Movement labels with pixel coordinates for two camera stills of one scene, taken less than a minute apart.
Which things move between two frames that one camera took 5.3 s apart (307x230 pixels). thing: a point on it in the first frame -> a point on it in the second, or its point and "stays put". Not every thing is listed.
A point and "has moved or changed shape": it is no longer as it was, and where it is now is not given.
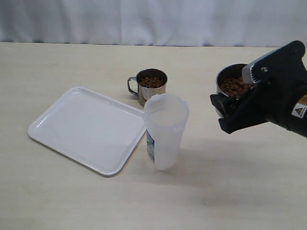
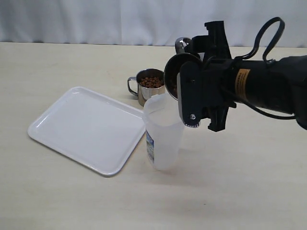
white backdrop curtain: [250, 23] stays put
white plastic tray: [99, 132] stays put
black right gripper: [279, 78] -> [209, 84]
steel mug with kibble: [150, 82] stays put
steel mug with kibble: [230, 82] has moved or changed shape
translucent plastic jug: [165, 116] stays put
